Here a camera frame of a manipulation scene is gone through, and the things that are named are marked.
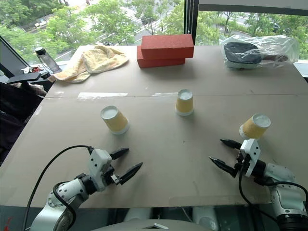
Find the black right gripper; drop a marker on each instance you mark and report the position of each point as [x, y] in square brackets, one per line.
[240, 164]

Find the dark blue fabric item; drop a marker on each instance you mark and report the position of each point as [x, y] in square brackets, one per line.
[240, 51]

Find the black chair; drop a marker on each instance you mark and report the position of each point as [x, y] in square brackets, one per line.
[14, 108]

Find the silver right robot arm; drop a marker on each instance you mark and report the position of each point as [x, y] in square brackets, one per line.
[286, 199]

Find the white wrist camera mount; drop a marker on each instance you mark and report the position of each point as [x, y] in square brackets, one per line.
[97, 166]
[251, 154]

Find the small red item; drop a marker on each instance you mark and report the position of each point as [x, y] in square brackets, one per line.
[36, 69]

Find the clear bottle with black cap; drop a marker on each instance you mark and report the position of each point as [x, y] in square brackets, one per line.
[49, 61]

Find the pale yellow towel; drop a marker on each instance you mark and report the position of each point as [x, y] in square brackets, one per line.
[96, 60]

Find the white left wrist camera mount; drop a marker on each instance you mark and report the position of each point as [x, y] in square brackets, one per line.
[97, 166]

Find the red brick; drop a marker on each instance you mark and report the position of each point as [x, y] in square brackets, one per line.
[166, 45]
[156, 63]

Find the yellow white paper cup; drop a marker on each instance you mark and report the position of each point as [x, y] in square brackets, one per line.
[115, 121]
[253, 128]
[184, 103]

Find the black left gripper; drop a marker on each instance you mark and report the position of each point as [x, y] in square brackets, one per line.
[112, 176]

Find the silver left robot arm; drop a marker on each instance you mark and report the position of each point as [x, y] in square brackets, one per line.
[69, 190]

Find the white rounded robot leg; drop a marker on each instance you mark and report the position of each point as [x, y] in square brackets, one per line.
[138, 214]
[205, 217]

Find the grey robot torso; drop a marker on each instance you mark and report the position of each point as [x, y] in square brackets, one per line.
[149, 226]

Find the clear plastic bag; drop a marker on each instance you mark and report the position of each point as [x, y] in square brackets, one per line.
[276, 45]

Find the black window frame post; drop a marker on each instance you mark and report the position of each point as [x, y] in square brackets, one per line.
[196, 24]

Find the long clear tape strip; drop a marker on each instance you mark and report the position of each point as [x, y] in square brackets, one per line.
[102, 95]

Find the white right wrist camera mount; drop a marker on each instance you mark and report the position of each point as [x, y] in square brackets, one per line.
[251, 154]

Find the short clear tape strip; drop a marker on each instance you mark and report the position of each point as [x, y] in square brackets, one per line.
[164, 94]

